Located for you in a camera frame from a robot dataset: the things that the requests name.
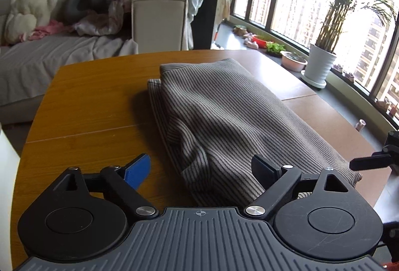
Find white side table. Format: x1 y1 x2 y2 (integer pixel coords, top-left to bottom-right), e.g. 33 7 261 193
0 123 21 271

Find beige hanging cloth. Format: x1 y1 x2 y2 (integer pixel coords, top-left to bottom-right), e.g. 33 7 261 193
218 0 231 21

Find green plant tray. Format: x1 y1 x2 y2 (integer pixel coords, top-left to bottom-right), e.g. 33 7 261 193
266 42 286 57

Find red basin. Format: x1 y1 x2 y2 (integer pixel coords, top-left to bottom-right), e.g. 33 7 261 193
252 35 269 49

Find white pink patterned cloth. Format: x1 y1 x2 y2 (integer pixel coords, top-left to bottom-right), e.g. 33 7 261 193
74 0 131 36

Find grey covered sofa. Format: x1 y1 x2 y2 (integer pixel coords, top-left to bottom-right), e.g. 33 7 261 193
0 0 188 125

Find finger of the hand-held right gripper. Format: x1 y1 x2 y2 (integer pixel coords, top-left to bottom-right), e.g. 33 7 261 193
349 153 392 171

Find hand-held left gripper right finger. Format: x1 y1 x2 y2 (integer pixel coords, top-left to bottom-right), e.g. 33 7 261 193
245 155 349 222

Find white plush duck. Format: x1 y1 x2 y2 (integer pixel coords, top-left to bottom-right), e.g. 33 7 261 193
4 0 60 44

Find pink flower pot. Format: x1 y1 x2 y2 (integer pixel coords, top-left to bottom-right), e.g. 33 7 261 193
281 51 308 72

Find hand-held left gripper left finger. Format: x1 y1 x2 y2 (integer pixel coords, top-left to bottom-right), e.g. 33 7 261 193
53 153 159 221

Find grey neck pillow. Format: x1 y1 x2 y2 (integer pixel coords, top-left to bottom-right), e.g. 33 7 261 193
64 0 113 25

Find potted palm in white pot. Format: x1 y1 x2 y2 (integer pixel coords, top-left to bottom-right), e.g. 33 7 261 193
301 0 399 90

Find grey striped sweater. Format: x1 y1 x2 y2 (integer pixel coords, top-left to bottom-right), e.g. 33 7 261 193
147 58 363 206

